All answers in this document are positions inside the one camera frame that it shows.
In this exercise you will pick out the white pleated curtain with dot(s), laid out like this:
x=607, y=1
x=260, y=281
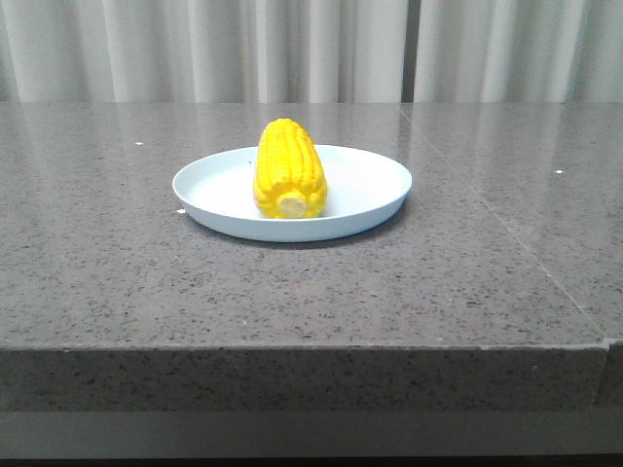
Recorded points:
x=208, y=51
x=519, y=51

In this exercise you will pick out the white pleated curtain left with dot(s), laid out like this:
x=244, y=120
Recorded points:
x=208, y=51

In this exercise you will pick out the yellow corn cob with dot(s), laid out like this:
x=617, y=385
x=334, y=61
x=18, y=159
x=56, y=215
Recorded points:
x=289, y=181

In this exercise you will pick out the white pleated curtain right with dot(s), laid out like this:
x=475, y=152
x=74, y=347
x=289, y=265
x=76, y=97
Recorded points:
x=519, y=51

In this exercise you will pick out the light blue round plate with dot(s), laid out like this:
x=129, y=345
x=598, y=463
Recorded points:
x=364, y=190

